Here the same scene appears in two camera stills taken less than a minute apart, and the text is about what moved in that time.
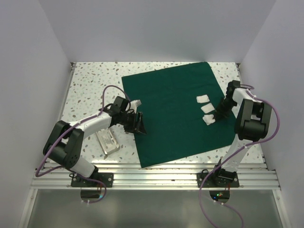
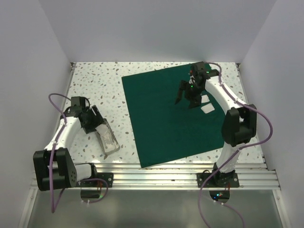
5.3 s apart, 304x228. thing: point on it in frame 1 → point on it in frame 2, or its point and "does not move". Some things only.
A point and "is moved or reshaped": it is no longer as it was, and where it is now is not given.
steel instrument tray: (107, 141) does not move
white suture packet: (107, 140) does not move
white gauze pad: (203, 99) does not move
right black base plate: (209, 181) does not move
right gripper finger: (216, 114) → (182, 87)
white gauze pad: (208, 108) does not move
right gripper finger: (224, 115) → (196, 101)
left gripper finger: (134, 122) → (89, 127)
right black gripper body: (226, 105) → (193, 90)
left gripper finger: (141, 126) → (97, 112)
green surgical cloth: (171, 100) does not move
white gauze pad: (209, 119) is moved or reshaped
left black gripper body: (125, 120) → (90, 116)
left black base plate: (106, 178) does not move
